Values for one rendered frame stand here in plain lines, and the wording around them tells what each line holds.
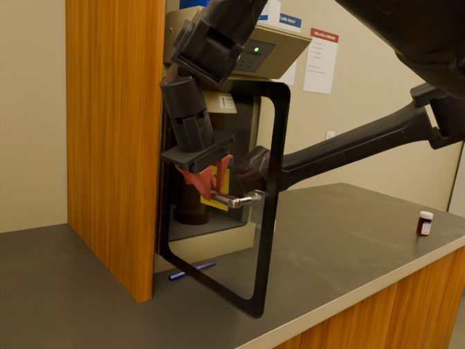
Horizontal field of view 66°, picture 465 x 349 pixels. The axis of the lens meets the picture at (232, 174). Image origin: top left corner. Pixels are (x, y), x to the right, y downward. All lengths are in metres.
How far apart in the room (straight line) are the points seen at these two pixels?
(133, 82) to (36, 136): 0.50
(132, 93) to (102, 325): 0.43
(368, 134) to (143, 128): 0.40
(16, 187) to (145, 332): 0.63
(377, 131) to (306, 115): 1.12
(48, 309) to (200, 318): 0.29
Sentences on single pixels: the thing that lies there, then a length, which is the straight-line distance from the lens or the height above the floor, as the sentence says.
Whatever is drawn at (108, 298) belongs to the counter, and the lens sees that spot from 0.81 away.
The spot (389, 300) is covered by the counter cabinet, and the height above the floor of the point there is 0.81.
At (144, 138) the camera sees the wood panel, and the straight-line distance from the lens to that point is 0.67.
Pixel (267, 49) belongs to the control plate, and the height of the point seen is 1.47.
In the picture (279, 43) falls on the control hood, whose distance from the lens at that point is 0.85.
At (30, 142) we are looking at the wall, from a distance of 1.15.
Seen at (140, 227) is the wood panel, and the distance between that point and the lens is 0.72.
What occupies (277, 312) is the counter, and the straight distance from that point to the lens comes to 0.79.
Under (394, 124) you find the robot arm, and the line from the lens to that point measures 0.68.
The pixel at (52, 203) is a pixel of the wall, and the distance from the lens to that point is 1.21.
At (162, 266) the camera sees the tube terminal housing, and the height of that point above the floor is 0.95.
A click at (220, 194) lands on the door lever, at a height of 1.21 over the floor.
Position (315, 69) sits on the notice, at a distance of 1.80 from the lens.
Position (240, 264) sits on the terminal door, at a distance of 0.65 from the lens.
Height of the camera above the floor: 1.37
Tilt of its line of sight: 13 degrees down
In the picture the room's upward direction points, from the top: 5 degrees clockwise
